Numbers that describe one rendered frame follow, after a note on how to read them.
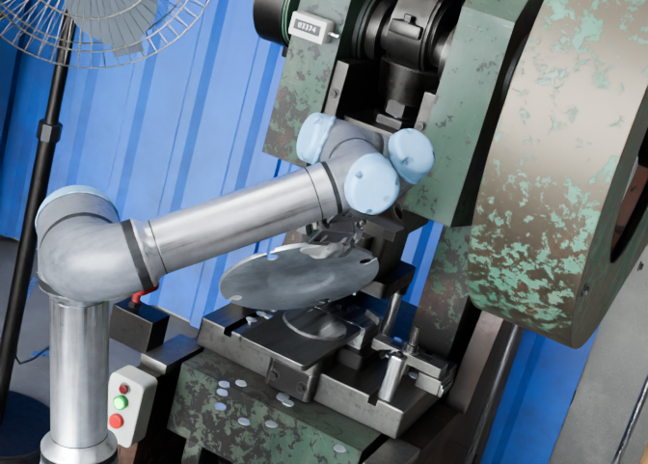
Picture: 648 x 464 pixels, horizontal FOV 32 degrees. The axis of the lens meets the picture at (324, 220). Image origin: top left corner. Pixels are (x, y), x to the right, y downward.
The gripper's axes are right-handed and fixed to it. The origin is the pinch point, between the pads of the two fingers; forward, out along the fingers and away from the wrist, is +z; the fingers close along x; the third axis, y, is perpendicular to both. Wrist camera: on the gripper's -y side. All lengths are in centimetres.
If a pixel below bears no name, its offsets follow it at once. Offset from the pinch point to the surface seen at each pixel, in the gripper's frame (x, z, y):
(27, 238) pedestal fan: -44, 94, 23
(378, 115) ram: -27.4, -2.7, -15.9
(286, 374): 12.4, 28.6, -6.3
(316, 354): 13.0, 15.7, -5.8
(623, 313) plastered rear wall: -21, 66, -136
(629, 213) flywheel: -7, -11, -64
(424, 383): 16.4, 20.9, -31.7
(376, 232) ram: -8.0, 6.8, -17.3
